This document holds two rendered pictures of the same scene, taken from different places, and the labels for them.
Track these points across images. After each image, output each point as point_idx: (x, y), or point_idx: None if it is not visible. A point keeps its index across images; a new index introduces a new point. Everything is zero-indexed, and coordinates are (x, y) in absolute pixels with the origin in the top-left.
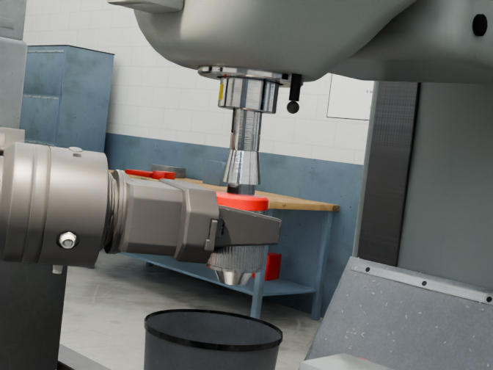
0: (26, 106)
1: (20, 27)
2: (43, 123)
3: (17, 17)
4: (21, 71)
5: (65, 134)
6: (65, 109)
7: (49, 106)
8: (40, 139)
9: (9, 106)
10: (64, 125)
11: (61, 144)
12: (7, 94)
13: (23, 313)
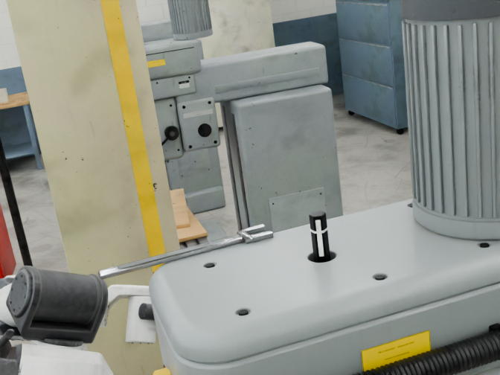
0: (361, 13)
1: (324, 71)
2: (378, 27)
3: (321, 64)
4: (330, 112)
5: (398, 36)
6: (394, 13)
7: (380, 13)
8: (378, 42)
9: (327, 140)
10: (396, 27)
11: (396, 45)
12: (324, 132)
13: None
